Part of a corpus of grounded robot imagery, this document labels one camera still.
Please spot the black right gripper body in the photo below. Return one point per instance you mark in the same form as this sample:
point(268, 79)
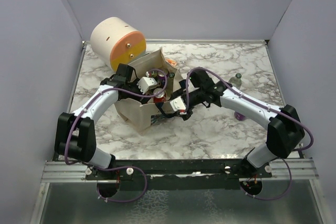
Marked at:
point(195, 97)

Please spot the purple Fanta can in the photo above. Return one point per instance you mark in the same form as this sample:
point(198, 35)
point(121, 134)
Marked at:
point(239, 116)
point(162, 75)

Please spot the red cola can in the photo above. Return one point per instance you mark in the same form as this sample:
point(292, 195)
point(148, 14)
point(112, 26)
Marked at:
point(159, 95)

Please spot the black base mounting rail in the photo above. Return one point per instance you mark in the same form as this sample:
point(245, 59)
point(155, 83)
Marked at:
point(174, 174)

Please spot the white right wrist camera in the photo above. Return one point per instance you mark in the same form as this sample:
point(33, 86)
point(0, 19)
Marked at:
point(178, 106)

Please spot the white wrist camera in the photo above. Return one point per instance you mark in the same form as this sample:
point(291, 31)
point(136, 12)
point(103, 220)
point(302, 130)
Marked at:
point(178, 106)
point(146, 83)

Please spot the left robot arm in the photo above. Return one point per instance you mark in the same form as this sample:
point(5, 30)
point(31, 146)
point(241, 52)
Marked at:
point(76, 136)

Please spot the white round drawer box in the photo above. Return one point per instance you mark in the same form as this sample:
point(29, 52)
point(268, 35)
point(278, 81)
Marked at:
point(115, 42)

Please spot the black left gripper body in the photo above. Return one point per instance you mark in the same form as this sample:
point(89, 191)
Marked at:
point(130, 95)

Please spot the beige canvas tote bag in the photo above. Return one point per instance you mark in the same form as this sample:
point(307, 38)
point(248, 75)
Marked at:
point(142, 116)

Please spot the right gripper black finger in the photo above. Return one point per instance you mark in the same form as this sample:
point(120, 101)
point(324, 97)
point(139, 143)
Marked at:
point(179, 93)
point(184, 115)

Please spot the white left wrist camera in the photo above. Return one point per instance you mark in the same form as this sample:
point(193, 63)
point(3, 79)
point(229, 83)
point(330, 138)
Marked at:
point(146, 83)

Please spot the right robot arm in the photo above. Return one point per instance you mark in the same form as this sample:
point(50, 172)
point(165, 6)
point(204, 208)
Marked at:
point(283, 126)

